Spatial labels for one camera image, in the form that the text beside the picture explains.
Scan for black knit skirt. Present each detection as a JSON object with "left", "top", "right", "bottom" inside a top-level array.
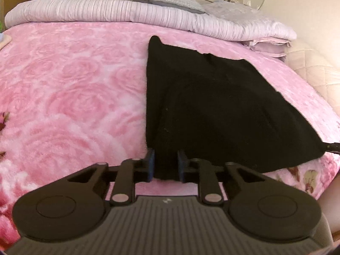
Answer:
[{"left": 146, "top": 36, "right": 325, "bottom": 180}]

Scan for white quilted pillow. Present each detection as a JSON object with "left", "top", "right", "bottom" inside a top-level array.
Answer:
[{"left": 285, "top": 40, "right": 340, "bottom": 114}]

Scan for pink floral bed blanket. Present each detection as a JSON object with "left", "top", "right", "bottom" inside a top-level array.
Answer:
[{"left": 1, "top": 22, "right": 339, "bottom": 249}]

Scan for pink folded sheets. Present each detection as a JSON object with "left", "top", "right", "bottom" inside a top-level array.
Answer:
[{"left": 241, "top": 40, "right": 290, "bottom": 58}]

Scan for lilac striped folded quilt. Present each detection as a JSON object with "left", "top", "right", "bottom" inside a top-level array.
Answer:
[{"left": 5, "top": 0, "right": 297, "bottom": 41}]

